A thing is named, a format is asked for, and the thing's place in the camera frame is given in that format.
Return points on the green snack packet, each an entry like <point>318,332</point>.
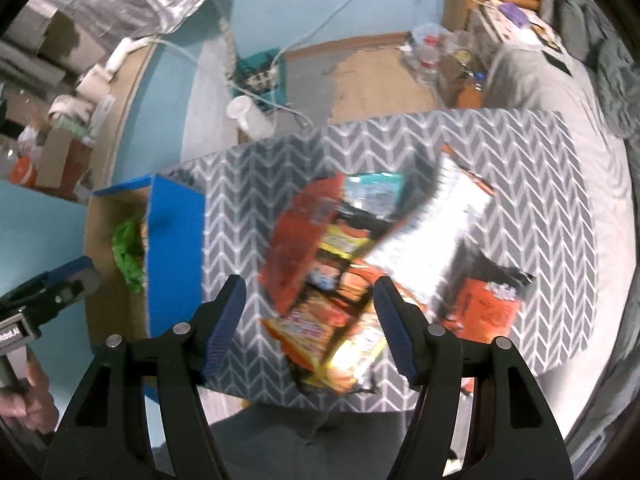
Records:
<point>127,255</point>

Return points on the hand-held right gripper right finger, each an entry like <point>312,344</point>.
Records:
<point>395,325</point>

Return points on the black and orange snack packet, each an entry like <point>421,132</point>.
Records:
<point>485,305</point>

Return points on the clear plastic bottle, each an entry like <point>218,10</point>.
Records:
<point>427,60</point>

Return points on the white power strip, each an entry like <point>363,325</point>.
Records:
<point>122,52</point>

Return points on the cardboard box with blue flap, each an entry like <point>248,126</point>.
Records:
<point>100,240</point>

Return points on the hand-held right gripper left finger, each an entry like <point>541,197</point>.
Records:
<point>225,325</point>

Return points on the teal snack packet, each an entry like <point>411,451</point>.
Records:
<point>372,190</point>

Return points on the orange and yellow snack packet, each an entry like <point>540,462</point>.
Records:
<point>310,330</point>

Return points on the white plastic jug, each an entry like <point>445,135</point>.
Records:
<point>250,117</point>

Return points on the grey bed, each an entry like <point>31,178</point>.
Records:
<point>540,85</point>

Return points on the person's left hand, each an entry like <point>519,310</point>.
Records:
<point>32,400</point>

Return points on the red snack packet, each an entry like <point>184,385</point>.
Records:
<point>295,245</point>

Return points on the purple item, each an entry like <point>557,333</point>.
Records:
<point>515,14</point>

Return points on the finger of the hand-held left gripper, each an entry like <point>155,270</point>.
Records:
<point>75,270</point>

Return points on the orange container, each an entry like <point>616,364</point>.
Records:
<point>25,170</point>

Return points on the teal storage basket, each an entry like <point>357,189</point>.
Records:
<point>260,77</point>

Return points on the grey-green blanket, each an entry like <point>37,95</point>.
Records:
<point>600,50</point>

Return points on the white striped snack packet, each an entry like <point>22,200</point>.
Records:
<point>430,240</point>

